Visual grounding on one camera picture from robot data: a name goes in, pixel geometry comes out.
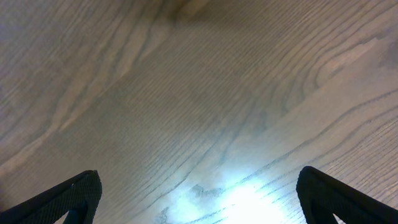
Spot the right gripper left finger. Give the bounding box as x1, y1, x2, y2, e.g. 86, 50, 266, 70
1, 170, 102, 224

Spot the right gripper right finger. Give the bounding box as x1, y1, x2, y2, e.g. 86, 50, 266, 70
296, 166, 397, 224

